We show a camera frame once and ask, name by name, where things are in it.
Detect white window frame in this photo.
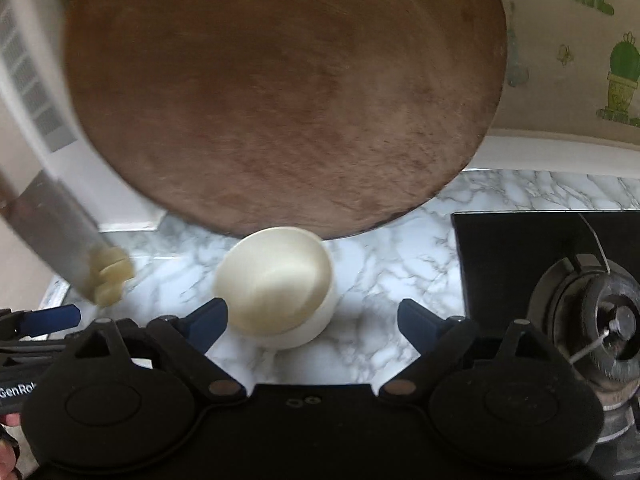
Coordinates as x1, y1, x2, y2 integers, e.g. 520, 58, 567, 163
0, 0, 168, 233

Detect round wooden cutting board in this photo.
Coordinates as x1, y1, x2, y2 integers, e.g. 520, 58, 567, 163
64, 0, 509, 241

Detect cream bowl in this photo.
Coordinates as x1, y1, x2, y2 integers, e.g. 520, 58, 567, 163
231, 280, 337, 351
213, 226, 335, 336

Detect steel cleaver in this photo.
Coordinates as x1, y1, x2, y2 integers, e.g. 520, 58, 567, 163
0, 0, 123, 306

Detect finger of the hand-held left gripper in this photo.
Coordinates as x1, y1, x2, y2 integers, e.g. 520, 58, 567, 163
0, 304, 82, 342

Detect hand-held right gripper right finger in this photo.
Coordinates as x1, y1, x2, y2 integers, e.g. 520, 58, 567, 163
379, 298, 567, 397

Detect cream garlic pieces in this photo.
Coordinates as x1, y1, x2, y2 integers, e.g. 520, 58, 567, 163
88, 246, 136, 307

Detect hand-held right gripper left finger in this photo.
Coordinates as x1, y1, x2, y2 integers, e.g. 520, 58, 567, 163
64, 297, 249, 404

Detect black gas stove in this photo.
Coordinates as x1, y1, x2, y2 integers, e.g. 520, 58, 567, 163
451, 211, 640, 463

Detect gas burner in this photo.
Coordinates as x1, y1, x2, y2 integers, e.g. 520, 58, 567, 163
527, 255, 640, 408

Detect green cactus wall sticker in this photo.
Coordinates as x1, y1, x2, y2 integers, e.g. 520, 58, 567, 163
596, 31, 640, 126

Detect person's left hand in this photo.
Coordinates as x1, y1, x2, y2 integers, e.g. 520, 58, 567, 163
0, 412, 22, 480

